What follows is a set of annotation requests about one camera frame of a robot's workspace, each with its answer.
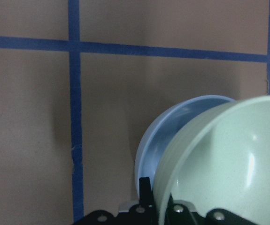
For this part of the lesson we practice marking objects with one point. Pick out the blue bowl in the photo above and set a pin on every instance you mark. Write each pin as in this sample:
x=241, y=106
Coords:
x=162, y=130

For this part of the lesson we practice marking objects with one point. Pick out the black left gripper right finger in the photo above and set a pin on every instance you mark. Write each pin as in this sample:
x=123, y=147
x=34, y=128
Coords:
x=179, y=212

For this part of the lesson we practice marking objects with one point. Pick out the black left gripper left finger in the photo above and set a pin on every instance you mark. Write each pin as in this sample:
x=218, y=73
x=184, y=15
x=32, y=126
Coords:
x=141, y=213

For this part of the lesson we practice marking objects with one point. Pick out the green bowl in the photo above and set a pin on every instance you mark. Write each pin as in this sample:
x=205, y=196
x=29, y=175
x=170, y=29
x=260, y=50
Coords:
x=220, y=159

